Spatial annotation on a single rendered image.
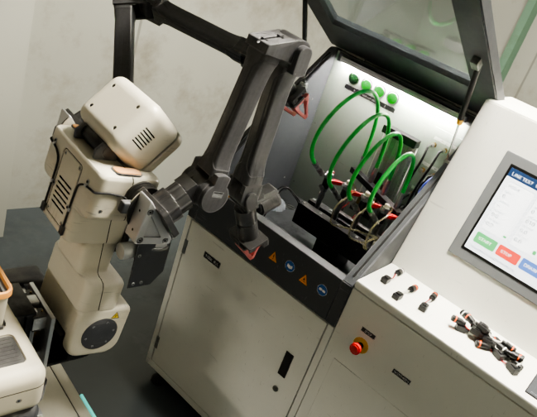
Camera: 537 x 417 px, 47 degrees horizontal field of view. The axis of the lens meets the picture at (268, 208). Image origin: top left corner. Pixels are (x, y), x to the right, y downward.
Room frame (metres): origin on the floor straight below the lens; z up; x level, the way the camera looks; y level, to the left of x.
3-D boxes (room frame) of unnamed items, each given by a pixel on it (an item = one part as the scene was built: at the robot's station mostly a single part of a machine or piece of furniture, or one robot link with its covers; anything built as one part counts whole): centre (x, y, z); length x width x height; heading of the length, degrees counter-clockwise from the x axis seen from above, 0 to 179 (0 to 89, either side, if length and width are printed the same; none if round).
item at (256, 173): (1.43, 0.07, 1.40); 0.11 x 0.06 x 0.43; 48
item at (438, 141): (2.11, -0.51, 1.20); 0.13 x 0.03 x 0.31; 57
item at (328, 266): (1.82, -0.04, 0.87); 0.62 x 0.04 x 0.16; 57
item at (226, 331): (1.81, -0.02, 0.44); 0.65 x 0.02 x 0.68; 57
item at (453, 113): (2.24, -0.31, 1.43); 0.54 x 0.03 x 0.02; 57
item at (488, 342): (1.50, -0.71, 1.01); 0.23 x 0.11 x 0.06; 57
